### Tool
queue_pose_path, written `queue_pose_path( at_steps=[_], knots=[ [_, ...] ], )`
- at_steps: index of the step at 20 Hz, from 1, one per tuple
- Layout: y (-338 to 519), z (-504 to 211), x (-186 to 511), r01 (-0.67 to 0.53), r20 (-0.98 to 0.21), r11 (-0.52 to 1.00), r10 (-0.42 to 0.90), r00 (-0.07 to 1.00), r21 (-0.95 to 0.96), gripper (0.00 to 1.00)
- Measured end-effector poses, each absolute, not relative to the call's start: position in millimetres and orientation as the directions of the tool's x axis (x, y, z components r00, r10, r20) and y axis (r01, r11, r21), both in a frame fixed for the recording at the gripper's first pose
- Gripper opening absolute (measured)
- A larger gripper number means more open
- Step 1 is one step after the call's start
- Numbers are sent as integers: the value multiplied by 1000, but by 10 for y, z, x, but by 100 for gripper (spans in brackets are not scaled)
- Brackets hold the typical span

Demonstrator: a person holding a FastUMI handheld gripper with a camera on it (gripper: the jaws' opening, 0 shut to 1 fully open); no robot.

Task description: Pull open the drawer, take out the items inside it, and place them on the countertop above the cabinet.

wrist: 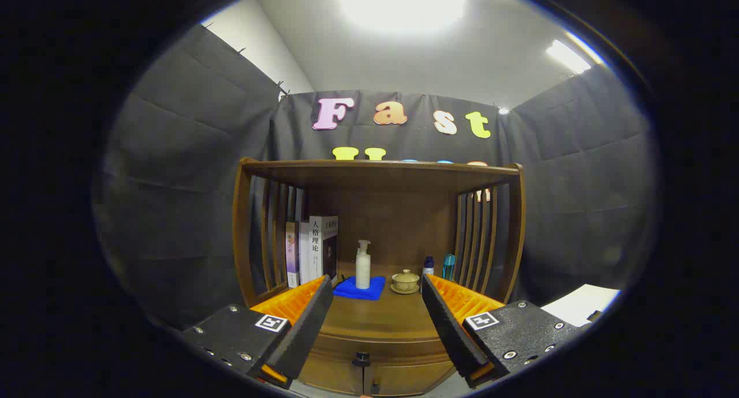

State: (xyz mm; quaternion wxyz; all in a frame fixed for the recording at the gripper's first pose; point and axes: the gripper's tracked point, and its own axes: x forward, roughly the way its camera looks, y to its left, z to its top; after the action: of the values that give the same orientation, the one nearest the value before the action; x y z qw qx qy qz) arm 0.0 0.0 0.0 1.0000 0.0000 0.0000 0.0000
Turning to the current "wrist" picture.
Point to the clear blue bottle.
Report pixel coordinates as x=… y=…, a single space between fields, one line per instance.
x=448 y=266

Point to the white bottle with blue cap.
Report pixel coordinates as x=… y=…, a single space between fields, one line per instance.
x=428 y=265

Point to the black backdrop cloth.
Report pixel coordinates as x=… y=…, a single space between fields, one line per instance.
x=185 y=184

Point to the white pump bottle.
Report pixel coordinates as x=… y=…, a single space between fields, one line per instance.
x=362 y=268

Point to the brown wooden drawer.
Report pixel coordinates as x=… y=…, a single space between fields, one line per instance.
x=404 y=352

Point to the purple book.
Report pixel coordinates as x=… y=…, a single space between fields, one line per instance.
x=292 y=253

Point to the round ceiling light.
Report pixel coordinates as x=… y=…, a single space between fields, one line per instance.
x=401 y=5

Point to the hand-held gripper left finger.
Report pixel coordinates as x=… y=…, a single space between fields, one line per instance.
x=309 y=323

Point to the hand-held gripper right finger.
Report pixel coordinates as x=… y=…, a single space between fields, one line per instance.
x=447 y=323

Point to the blue folded cloth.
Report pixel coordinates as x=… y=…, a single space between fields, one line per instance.
x=352 y=291

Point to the brown wooden cabinet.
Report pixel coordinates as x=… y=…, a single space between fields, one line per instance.
x=392 y=213

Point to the thin white book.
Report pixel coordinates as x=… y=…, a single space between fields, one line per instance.
x=305 y=253

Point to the rectangular ceiling light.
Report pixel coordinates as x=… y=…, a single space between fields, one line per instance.
x=568 y=56

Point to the white drawer unit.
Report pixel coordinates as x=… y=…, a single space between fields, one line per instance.
x=580 y=302

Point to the wooden countertop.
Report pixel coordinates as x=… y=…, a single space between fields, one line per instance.
x=375 y=317

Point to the black drawer knob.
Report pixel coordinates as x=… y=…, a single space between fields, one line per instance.
x=361 y=359

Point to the thick white and black book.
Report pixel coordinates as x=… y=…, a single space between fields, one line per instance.
x=323 y=242

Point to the beige lidded teacup with saucer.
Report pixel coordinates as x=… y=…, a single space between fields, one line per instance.
x=405 y=281

